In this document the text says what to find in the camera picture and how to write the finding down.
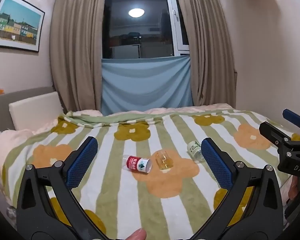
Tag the flower striped blanket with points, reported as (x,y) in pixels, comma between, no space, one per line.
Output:
(115,185)

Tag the clear amber glass cup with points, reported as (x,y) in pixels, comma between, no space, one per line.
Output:
(165,160)

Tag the white frame window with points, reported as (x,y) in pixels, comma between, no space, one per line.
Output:
(140,25)

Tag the red label clear cup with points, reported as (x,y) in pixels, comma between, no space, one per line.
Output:
(136,163)

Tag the beige curtain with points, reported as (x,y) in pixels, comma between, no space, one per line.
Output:
(75,50)
(210,50)

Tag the person's left hand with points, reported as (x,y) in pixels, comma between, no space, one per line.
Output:
(136,235)

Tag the light blue cloth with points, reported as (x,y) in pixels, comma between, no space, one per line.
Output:
(145,85)

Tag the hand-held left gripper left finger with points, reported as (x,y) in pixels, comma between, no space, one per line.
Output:
(82,162)

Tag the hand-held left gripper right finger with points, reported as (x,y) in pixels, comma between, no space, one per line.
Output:
(216,165)

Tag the small orange object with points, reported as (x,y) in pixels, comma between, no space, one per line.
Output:
(0,91)

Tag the framed houses picture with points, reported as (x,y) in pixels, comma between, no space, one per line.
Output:
(17,22)

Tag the white pillow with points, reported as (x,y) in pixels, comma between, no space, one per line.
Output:
(35,110)

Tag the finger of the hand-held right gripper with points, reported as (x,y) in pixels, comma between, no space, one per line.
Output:
(263,129)
(292,117)

